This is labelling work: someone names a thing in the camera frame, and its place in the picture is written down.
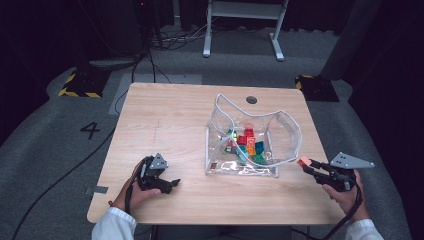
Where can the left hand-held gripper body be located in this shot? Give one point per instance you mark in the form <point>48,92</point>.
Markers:
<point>156,161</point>

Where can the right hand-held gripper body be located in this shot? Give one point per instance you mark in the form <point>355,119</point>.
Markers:
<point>346,161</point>

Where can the pink square building brick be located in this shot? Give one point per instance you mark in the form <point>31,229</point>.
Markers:
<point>304,162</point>

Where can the green building brick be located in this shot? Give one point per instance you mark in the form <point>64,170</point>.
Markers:
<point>259,160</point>

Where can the teal sloped building brick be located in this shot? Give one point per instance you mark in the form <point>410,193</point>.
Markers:
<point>260,147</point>

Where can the pink long building brick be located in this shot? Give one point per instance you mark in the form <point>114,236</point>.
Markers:
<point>251,140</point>

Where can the red building brick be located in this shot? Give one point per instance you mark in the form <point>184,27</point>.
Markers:
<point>249,132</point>
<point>242,140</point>

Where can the multicoloured puzzle cube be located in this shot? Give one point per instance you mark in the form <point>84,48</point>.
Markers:
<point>232,135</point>

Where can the person's left hand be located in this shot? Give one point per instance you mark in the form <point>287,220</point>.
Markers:
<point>133,196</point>

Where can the person's right hand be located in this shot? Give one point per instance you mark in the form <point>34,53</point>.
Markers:
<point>350,203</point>

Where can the grey floor tape strip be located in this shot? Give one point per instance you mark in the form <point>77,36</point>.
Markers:
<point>96,190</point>

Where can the light blue block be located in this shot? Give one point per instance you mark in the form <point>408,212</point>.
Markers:
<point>243,155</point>

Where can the black yellow striped base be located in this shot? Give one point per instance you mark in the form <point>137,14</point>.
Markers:
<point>85,83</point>
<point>316,88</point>

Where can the grey flat stand base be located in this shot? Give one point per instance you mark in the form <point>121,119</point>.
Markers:
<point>113,63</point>

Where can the grey pillar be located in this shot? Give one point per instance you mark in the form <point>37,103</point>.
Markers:
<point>350,36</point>

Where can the black equipment box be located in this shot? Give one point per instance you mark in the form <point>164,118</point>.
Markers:
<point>123,26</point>

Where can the white metal stand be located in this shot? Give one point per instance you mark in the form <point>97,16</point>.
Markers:
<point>245,10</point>

